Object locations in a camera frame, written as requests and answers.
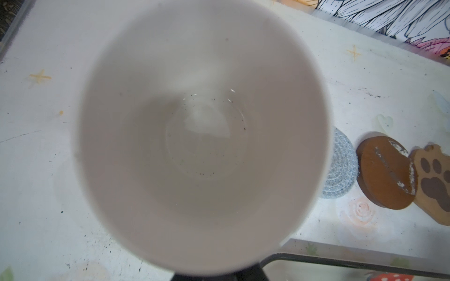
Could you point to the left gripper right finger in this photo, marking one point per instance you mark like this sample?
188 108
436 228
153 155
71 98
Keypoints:
253 273

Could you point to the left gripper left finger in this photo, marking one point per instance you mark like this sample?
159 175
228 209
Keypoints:
178 277

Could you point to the grey crochet coaster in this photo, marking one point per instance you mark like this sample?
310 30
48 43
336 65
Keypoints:
343 169

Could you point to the white mug purple handle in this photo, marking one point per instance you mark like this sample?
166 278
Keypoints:
204 134

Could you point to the glossy brown wooden coaster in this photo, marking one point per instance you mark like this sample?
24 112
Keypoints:
386 174

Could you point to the cork paw print coaster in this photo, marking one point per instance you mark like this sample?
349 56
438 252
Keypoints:
433 182

